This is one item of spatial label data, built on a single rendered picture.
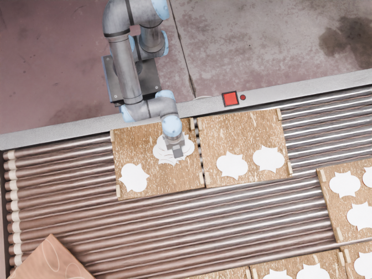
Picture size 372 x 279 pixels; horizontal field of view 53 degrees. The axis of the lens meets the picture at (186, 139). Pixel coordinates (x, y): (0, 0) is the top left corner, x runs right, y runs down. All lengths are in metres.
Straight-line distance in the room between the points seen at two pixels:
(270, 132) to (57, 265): 1.14
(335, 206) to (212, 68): 1.56
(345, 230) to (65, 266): 1.24
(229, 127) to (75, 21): 1.89
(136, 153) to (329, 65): 1.89
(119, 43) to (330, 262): 1.29
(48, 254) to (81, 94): 1.57
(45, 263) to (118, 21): 1.03
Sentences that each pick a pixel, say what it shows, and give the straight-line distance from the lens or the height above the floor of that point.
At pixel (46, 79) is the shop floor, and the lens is 3.14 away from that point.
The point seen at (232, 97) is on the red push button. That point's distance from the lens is 1.89.
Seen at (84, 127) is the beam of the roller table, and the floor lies 0.91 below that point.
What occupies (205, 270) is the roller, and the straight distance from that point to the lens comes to 1.76.
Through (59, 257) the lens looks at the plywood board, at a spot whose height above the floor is 1.04.
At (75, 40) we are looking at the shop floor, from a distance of 3.22.
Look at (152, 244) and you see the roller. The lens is 1.77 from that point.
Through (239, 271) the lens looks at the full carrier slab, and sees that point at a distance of 1.76.
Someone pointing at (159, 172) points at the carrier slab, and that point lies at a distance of 1.77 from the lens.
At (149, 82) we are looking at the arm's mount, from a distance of 1.90.
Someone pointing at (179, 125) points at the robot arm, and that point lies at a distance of 1.43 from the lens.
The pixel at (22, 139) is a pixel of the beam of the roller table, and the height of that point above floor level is 0.92.
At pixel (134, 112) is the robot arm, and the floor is 1.30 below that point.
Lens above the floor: 2.68
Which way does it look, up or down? 75 degrees down
